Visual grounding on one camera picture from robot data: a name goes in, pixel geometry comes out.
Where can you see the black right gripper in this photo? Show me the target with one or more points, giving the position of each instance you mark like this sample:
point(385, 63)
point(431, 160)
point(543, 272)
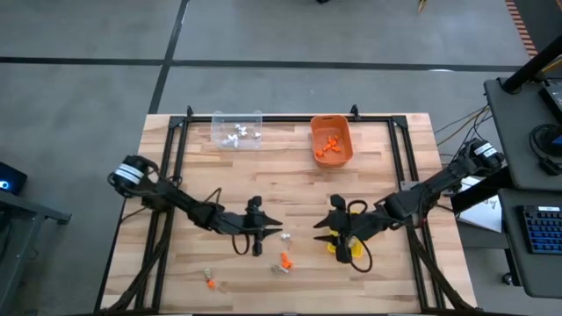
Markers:
point(360, 226)

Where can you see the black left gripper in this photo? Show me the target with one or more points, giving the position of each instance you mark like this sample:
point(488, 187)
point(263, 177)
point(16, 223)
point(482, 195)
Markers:
point(246, 224)

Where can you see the yellow plastic basket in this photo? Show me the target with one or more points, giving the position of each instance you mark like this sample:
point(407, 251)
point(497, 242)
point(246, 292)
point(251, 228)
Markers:
point(332, 246)

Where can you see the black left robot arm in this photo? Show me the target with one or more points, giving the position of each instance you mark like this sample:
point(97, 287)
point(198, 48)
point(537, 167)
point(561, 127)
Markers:
point(184, 204)

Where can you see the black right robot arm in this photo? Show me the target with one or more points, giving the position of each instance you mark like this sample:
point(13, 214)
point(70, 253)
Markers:
point(439, 182)

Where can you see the orange plastic bin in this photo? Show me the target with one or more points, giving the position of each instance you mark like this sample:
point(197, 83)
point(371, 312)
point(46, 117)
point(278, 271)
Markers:
point(322, 127)

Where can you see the clear plastic bin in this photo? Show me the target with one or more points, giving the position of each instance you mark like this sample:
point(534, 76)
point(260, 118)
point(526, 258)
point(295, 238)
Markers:
point(219, 120)

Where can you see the white paper sheet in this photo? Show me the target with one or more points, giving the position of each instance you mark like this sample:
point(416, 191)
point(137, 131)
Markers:
point(483, 215)

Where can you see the black caster wheel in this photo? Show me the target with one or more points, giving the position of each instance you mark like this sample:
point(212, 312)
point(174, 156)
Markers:
point(507, 278)

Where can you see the grey desk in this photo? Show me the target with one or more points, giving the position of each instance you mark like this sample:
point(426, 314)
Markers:
point(513, 263)
point(527, 131)

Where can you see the backlit black keyboard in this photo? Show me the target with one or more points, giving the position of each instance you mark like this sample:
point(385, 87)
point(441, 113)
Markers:
point(544, 230)

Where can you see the black headphones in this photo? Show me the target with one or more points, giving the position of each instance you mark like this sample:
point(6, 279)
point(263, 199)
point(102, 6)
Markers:
point(549, 167)

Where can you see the grey side table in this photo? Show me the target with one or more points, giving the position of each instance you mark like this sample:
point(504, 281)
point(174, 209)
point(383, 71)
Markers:
point(26, 208)

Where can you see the yellow tripod leg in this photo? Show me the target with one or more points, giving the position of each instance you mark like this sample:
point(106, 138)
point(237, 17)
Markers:
point(423, 5)

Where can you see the black laptop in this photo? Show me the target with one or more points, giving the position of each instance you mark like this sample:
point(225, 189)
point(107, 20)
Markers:
point(554, 98)

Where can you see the black device with blue light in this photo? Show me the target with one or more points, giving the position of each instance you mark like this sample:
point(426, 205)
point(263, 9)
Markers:
point(13, 175)

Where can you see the black floor mat striped edge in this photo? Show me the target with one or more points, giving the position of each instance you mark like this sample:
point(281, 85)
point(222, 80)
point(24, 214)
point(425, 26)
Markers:
point(544, 17)

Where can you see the black frame clamp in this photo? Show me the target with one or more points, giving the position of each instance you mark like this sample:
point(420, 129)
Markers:
point(189, 111)
point(355, 111)

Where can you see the black diagonal post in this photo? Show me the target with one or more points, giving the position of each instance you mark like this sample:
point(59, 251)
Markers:
point(531, 66)
point(478, 197)

